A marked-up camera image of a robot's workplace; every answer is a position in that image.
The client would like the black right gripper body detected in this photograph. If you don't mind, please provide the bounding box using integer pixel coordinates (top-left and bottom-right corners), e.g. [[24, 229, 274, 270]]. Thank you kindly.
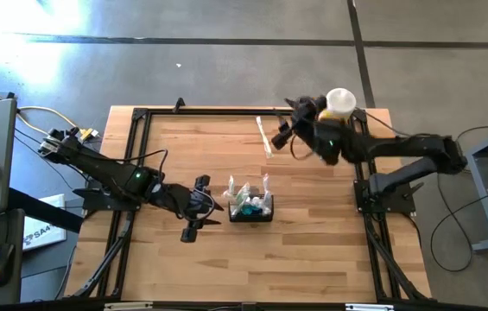
[[271, 98, 352, 167]]

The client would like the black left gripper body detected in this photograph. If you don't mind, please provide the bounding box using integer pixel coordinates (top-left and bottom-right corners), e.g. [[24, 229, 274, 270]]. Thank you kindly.
[[156, 175, 214, 243]]

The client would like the black wire caddy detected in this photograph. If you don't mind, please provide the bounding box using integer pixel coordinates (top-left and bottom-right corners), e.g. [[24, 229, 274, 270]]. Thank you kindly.
[[228, 194, 276, 223]]

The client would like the pink toothbrush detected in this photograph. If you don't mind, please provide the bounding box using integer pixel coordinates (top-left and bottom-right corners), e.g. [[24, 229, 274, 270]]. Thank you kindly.
[[261, 173, 273, 204]]

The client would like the yellow canister with white lid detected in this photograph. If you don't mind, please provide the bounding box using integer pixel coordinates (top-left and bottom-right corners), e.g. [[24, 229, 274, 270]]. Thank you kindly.
[[317, 87, 358, 124]]

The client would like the white toothbrush in clear wrapper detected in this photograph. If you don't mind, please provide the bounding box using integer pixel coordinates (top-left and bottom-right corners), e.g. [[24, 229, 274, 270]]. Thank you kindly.
[[255, 115, 274, 159]]

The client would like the white table clamp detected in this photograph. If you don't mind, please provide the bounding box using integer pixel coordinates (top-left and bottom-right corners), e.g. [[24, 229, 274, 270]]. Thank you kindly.
[[104, 301, 154, 311], [345, 303, 395, 311]]

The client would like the white printed paper sheet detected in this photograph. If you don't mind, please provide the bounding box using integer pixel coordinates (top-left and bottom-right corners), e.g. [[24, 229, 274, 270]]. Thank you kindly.
[[22, 194, 67, 251]]

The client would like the black diagonal beam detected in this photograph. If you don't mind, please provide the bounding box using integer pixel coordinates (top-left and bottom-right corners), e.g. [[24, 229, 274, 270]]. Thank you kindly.
[[8, 187, 85, 234]]

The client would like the black aluminium table frame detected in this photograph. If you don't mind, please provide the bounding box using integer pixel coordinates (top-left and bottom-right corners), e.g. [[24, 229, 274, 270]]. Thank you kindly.
[[70, 98, 433, 303]]

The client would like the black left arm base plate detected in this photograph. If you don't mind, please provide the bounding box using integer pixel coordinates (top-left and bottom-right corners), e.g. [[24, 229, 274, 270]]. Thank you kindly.
[[73, 187, 143, 213]]

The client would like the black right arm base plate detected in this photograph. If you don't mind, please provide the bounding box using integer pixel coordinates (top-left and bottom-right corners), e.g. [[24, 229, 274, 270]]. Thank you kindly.
[[353, 179, 425, 213]]

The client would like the black floor cable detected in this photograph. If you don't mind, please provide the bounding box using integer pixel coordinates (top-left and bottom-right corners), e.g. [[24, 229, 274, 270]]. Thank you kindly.
[[436, 124, 488, 217], [430, 186, 488, 273]]

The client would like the yellow cable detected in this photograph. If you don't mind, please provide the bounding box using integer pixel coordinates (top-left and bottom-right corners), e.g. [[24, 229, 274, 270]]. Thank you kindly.
[[0, 71, 98, 163]]

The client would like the grey metal table frame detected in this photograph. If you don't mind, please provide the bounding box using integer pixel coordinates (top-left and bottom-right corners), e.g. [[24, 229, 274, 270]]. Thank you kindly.
[[444, 120, 488, 252]]

